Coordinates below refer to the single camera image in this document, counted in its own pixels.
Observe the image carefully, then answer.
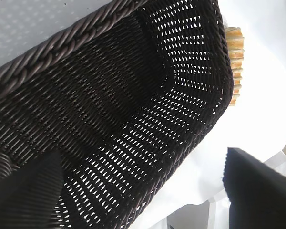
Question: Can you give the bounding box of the dark brown wicker basket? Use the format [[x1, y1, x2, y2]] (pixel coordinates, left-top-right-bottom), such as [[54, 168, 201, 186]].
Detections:
[[0, 0, 235, 229]]

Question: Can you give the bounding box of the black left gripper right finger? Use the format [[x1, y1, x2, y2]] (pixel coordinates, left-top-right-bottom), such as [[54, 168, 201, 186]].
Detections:
[[222, 147, 286, 229]]

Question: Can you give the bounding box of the long striped bread loaf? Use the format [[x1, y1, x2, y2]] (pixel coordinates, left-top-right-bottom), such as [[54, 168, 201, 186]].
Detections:
[[225, 27, 245, 106]]

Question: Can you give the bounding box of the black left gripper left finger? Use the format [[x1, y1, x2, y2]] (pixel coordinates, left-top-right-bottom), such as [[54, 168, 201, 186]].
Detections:
[[0, 150, 64, 229]]

